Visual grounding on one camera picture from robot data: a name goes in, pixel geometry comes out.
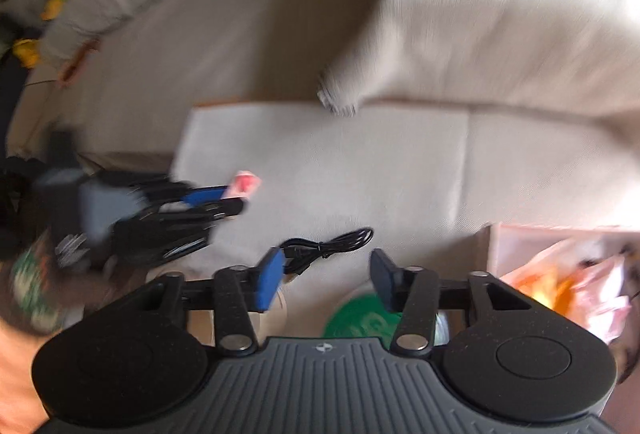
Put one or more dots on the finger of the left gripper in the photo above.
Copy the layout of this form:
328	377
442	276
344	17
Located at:
202	195
208	211

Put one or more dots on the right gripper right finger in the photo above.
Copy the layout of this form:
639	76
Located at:
418	294

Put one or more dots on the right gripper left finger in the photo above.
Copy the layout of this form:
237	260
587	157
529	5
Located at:
232	294

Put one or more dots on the small pink item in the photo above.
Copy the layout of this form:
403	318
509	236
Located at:
243	186

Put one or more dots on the left gloved hand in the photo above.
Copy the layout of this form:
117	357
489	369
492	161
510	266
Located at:
36	297

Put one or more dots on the white jar green lid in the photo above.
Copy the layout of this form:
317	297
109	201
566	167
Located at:
362	316

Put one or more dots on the pink cardboard box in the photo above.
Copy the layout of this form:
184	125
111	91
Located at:
590	276

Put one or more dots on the beige sofa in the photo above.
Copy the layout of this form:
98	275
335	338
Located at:
577	57

